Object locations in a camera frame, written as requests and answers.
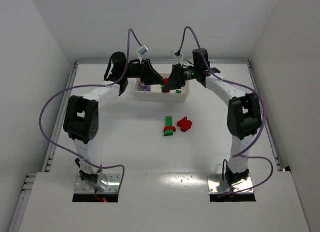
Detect purple flower lego brick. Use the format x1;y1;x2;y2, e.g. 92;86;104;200
140;84;151;92

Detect green red lego bricks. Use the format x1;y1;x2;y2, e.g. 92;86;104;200
161;78;170;93

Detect red rounded lego brick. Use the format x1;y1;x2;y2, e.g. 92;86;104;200
177;117;193;132

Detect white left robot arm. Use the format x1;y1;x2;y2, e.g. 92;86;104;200
63;51;165;187

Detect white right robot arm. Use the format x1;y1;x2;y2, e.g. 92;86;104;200
163;49;262;186

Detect white compartment tray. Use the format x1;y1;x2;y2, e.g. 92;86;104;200
133;78;190;103

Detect green number lego brick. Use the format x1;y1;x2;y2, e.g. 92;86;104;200
165;116;173;127

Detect red green rounded lego stack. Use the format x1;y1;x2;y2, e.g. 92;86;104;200
163;126;176;136

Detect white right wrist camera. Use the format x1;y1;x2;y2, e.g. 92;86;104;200
171;50;184;65

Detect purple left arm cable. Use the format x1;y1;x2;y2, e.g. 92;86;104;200
39;28;148;187

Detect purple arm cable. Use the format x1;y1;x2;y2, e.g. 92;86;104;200
39;28;148;187
174;26;275;196

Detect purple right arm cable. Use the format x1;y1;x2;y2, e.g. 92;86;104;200
174;26;275;196

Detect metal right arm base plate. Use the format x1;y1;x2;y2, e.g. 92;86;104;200
207;174;254;194

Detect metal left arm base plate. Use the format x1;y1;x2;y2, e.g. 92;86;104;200
74;174;121;195

